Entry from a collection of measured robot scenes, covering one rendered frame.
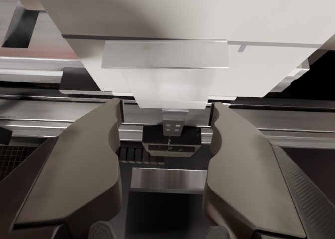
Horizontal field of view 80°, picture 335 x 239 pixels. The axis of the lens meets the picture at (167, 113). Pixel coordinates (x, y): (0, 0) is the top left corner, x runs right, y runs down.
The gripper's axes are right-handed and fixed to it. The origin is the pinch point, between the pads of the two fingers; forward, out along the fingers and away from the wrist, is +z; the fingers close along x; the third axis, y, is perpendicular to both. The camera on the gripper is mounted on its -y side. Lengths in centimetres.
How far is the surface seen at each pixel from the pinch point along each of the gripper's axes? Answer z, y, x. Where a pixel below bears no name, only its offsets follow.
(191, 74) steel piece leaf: 6.1, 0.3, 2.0
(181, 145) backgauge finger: 20.0, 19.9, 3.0
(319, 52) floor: 164, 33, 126
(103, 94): 9.9, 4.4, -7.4
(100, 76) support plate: 7.1, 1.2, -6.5
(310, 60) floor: 173, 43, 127
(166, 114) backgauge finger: 12.6, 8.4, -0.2
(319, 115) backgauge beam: 30.2, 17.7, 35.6
